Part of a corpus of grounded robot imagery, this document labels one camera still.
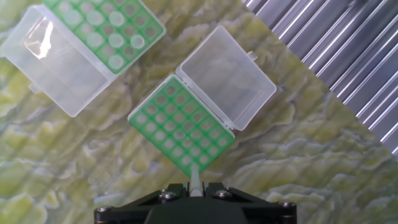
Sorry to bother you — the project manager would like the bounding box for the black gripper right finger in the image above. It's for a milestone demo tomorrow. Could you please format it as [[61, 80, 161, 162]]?
[[203, 182, 298, 224]]

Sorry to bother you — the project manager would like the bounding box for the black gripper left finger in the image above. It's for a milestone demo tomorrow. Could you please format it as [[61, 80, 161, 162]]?
[[94, 182, 190, 224]]

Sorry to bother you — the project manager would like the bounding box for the green rack pipette tip box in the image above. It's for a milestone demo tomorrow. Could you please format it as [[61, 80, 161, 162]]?
[[0, 0, 167, 118], [127, 24, 277, 179]]

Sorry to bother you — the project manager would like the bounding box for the green marble pattern mat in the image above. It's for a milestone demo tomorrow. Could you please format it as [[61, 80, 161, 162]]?
[[0, 0, 398, 224]]

